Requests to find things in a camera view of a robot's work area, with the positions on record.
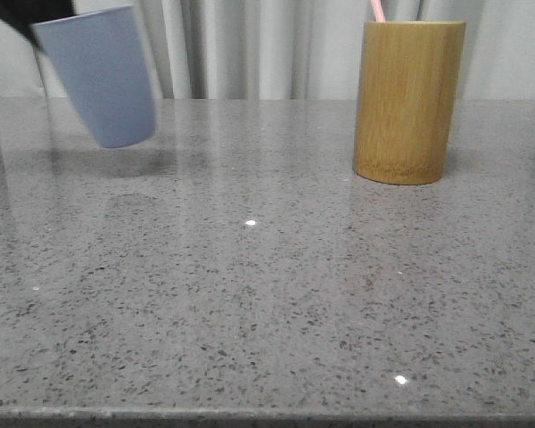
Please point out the blue plastic cup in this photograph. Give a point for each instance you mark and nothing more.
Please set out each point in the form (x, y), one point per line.
(99, 58)

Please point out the bamboo cylinder holder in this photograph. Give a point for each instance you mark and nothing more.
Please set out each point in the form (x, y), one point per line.
(407, 88)

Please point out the pink chopstick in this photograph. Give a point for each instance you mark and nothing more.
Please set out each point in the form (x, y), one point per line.
(378, 11)

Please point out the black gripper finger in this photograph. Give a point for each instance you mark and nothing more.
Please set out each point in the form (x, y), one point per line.
(22, 14)

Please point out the white curtain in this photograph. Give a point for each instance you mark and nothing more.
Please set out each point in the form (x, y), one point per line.
(311, 49)

